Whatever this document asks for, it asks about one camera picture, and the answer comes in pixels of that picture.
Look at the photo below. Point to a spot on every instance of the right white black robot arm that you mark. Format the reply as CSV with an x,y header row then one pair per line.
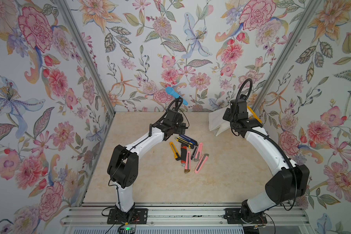
x,y
289,180

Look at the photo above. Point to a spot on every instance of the pink utility knife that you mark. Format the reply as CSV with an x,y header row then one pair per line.
x,y
201,163
187,162
198,152

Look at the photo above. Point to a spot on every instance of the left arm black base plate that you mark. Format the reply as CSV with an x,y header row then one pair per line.
x,y
133,216

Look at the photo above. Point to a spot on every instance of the aluminium front rail frame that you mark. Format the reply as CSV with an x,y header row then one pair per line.
x,y
182,218

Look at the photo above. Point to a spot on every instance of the pink utility knife right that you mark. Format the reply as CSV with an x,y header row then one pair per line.
x,y
201,163

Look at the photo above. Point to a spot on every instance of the white canvas pouch yellow handles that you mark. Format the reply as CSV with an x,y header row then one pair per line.
x,y
218,125

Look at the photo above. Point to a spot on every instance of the pink utility knife middle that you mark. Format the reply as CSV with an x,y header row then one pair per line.
x,y
198,152

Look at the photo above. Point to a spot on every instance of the grey small utility knife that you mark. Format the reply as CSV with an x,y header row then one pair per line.
x,y
194,153

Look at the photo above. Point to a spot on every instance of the red black utility knife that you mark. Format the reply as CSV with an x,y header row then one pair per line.
x,y
183,154

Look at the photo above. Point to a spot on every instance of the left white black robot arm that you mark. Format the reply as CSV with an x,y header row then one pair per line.
x,y
124,163

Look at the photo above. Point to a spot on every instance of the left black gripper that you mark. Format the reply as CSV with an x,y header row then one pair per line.
x,y
180,124

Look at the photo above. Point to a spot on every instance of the blue microphone on black stand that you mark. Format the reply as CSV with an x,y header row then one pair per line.
x,y
178,99

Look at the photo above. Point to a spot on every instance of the pink utility knife left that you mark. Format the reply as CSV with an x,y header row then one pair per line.
x,y
187,162

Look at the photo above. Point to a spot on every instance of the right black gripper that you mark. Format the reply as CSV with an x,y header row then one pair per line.
x,y
227,114

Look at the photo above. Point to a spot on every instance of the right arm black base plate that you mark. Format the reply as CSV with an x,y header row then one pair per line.
x,y
244,216

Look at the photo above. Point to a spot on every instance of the blue utility knife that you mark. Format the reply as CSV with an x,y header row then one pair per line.
x,y
188,139

